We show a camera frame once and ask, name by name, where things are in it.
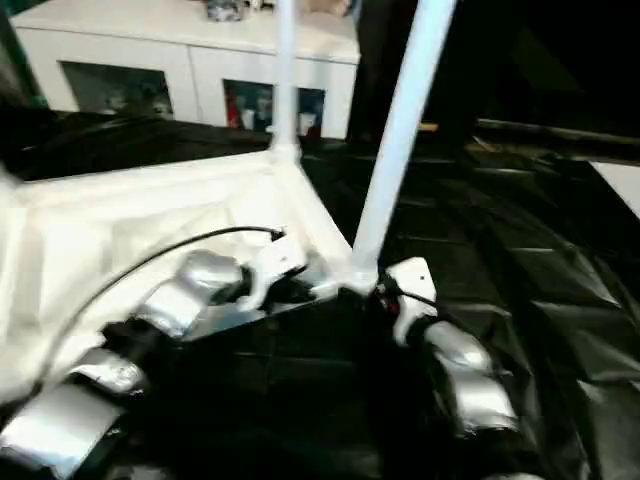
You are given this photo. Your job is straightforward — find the small patterned ornament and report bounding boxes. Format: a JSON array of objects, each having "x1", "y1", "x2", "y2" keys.
[{"x1": 205, "y1": 0, "x2": 246, "y2": 22}]

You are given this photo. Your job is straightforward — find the white flat panel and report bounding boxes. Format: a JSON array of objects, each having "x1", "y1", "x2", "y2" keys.
[{"x1": 589, "y1": 160, "x2": 640, "y2": 219}]

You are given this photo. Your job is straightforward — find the long black bar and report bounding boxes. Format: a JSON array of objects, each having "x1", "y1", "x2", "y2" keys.
[{"x1": 474, "y1": 118, "x2": 640, "y2": 149}]

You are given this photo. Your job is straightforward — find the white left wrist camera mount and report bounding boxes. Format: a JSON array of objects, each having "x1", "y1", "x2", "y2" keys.
[{"x1": 239, "y1": 234, "x2": 307, "y2": 311}]

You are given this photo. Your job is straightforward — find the white glass-door cabinet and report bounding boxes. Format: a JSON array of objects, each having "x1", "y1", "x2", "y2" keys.
[{"x1": 9, "y1": 0, "x2": 362, "y2": 139}]

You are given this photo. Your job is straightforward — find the white plastic table top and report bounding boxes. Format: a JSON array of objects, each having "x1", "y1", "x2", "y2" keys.
[{"x1": 0, "y1": 149, "x2": 381, "y2": 401}]

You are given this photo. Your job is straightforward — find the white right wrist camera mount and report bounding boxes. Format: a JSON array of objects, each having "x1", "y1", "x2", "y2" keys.
[{"x1": 384, "y1": 257, "x2": 439, "y2": 346}]

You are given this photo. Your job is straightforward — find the black table mat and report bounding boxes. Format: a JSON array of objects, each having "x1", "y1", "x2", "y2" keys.
[{"x1": 0, "y1": 107, "x2": 640, "y2": 480}]

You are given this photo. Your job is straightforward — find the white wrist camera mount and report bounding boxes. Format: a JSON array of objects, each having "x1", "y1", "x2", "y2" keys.
[
  {"x1": 239, "y1": 234, "x2": 307, "y2": 311},
  {"x1": 384, "y1": 257, "x2": 439, "y2": 346}
]

